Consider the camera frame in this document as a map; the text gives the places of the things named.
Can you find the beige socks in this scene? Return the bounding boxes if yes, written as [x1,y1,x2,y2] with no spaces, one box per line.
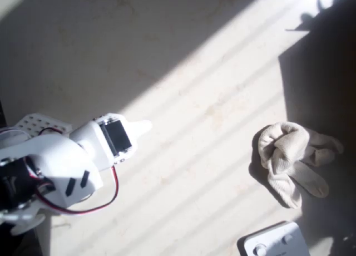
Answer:
[251,121,345,210]

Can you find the white device with knobs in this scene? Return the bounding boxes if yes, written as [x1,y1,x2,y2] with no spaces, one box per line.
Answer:
[236,221,311,256]

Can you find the red white black servo cable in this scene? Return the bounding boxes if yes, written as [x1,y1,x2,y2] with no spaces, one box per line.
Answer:
[34,166,119,216]

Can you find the white perforated base plate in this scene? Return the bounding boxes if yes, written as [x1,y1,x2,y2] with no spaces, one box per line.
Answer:
[15,114,73,137]

